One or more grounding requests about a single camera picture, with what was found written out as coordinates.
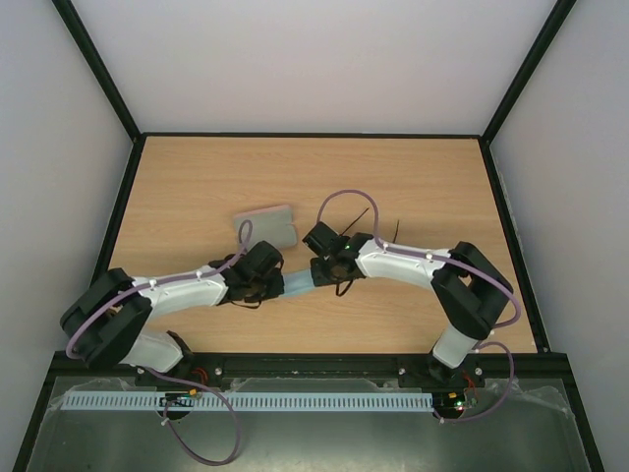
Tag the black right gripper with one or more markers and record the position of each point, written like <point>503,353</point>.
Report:
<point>317,270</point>

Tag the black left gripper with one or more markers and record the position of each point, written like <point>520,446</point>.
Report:
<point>276,288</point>

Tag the light blue cleaning cloth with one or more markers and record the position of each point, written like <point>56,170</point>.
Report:
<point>298,283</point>

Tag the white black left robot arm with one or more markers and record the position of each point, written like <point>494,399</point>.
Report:
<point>107,325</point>

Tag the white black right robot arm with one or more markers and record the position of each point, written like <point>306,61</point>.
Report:
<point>471,291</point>

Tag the grey metal front plate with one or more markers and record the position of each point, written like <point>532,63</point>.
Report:
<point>530,428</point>

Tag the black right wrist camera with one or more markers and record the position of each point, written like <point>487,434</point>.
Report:
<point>323,241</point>

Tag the black front mounting rail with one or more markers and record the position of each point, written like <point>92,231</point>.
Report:
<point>408,370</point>

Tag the light blue slotted cable duct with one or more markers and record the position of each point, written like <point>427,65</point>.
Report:
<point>249,401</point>

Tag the black left corner frame post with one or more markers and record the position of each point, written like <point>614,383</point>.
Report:
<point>81,37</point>

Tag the black corner frame post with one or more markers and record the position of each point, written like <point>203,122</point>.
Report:
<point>81,37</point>
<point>544,39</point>

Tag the black right corner frame post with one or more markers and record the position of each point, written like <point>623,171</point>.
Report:
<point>544,39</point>

